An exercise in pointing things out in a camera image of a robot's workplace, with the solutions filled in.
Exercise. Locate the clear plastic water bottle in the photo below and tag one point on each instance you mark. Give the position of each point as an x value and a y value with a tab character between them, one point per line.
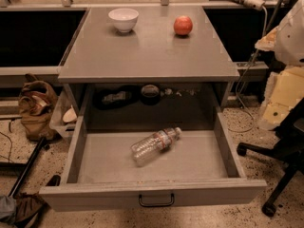
152	146

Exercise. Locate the black office chair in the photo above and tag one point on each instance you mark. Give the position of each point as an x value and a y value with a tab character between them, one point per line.
289	149

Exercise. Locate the brown fabric bag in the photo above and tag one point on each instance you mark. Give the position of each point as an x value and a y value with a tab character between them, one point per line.
37	101

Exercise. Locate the red apple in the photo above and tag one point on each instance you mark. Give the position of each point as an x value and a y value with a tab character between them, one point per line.
183	25

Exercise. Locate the grey open drawer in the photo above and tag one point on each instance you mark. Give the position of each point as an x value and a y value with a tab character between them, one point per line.
202	168

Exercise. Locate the black drawer handle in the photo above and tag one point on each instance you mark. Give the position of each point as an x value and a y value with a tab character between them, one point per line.
156	201

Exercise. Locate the white ceramic bowl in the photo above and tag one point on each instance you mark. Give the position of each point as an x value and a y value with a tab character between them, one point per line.
124	20

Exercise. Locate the black tape roll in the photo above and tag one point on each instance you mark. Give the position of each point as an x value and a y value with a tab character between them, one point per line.
150	94

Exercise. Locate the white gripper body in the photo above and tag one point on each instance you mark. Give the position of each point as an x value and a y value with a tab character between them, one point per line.
292	43

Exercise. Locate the black object behind drawer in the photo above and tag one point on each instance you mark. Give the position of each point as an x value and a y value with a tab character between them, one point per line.
110	99

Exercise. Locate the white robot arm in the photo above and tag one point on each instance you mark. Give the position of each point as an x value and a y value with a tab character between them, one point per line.
287	39

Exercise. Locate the grey counter cabinet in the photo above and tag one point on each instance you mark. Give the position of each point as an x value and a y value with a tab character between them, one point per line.
151	53

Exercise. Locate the black pole on floor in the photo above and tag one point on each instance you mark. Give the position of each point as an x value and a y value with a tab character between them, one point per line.
43	143

